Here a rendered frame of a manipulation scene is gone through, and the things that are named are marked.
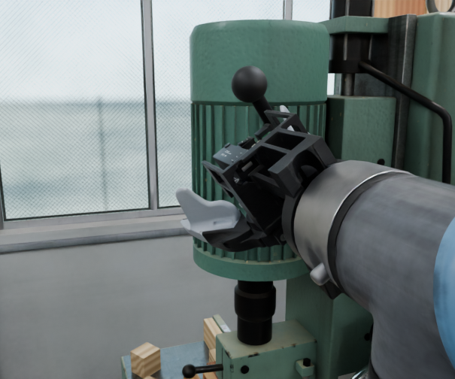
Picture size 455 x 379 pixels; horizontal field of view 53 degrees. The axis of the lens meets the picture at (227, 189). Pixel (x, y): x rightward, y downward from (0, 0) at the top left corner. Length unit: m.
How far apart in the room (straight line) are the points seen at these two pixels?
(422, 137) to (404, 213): 0.42
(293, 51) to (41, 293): 1.71
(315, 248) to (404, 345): 0.08
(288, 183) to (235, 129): 0.26
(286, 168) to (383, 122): 0.36
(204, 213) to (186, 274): 1.70
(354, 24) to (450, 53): 0.12
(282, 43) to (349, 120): 0.14
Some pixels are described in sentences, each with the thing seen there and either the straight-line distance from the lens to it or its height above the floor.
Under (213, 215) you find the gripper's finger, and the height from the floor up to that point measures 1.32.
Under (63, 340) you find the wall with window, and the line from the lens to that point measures 2.17.
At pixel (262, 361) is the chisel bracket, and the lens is 0.70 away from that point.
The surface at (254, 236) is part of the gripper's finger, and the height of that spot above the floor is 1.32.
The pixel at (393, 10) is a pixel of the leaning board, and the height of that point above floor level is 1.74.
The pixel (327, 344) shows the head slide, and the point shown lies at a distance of 0.70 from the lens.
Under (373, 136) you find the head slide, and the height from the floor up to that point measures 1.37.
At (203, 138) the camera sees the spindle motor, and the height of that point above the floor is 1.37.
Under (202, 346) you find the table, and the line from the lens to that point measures 1.02.
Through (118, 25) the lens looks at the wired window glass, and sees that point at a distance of 1.98.
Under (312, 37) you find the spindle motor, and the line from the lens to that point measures 0.55.
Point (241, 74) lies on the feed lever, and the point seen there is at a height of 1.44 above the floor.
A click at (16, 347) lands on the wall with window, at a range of 2.19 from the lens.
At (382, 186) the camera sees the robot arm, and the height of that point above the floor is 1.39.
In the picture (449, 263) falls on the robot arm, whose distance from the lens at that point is 0.19.
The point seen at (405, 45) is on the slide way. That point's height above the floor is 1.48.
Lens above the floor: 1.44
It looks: 13 degrees down
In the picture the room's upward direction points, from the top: straight up
